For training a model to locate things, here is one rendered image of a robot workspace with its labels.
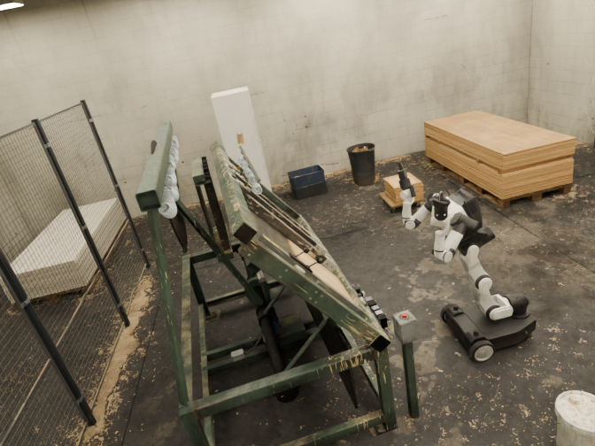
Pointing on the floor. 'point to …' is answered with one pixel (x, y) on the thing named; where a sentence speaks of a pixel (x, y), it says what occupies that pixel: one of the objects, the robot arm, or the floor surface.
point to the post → (410, 379)
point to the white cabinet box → (240, 128)
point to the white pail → (575, 419)
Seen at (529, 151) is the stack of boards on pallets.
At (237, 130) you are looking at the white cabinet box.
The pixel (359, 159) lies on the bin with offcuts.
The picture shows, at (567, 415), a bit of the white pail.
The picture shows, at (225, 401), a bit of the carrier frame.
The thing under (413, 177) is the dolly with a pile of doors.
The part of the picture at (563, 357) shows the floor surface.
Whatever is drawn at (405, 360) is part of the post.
